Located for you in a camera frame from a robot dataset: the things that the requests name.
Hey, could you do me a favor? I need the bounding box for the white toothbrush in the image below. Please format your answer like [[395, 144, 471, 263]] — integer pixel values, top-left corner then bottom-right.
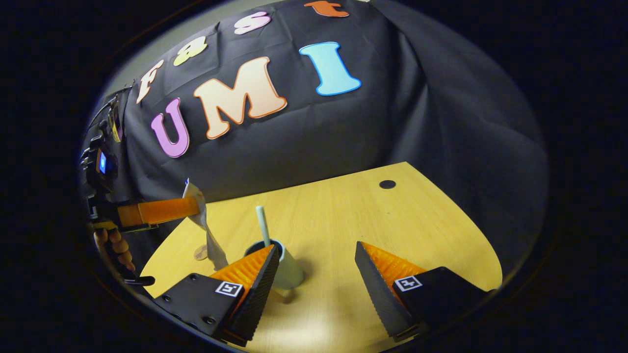
[[255, 205, 272, 247]]

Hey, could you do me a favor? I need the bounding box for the black backdrop cloth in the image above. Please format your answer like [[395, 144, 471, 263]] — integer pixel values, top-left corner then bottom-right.
[[81, 0, 549, 275]]

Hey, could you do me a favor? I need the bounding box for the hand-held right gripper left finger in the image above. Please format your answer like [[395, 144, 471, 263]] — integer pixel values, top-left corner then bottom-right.
[[152, 244, 280, 346]]

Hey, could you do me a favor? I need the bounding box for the white toothpaste tube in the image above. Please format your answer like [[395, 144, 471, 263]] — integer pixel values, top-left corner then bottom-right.
[[183, 179, 230, 271]]

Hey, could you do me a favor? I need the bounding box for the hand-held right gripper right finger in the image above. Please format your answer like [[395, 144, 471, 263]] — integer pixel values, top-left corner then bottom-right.
[[354, 240, 491, 343]]

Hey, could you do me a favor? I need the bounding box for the yellow wooden desktop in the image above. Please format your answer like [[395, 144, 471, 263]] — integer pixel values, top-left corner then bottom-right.
[[140, 162, 503, 353]]

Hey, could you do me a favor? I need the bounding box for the pale blue-lined cup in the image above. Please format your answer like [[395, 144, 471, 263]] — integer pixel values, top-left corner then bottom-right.
[[244, 239, 307, 303]]

